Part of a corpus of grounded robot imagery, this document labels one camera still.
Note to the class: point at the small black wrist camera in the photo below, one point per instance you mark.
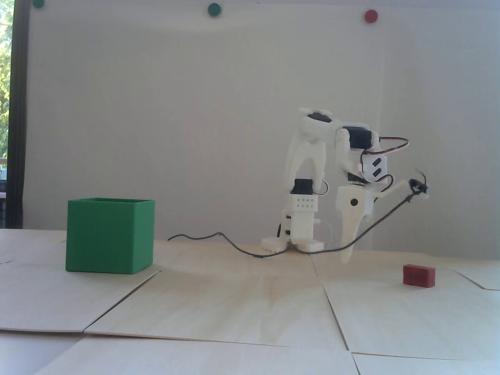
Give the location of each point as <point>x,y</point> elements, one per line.
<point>422,189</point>

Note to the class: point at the dark window frame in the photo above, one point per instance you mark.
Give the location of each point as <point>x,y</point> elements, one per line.
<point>18,117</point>

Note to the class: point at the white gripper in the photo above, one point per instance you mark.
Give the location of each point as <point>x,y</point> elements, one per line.
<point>350,207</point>

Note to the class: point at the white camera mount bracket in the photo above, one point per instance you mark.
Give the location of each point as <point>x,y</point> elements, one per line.
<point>394,188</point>

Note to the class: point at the round red magnet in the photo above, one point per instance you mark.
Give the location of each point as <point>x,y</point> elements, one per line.
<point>370,16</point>

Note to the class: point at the green open box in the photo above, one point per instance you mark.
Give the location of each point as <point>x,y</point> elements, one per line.
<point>101,238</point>

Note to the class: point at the round green magnet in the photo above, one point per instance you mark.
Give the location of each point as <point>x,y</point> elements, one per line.
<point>214,9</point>
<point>38,3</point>

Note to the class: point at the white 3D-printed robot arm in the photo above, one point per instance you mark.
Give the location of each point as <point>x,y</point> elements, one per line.
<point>295,156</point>

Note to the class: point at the red block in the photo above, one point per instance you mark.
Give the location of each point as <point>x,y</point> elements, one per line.
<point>418,275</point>

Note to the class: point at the light plywood sheet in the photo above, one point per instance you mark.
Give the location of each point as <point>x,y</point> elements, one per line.
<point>429,367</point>
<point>195,359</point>
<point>410,320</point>
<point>484,275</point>
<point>58,297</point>
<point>215,297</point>

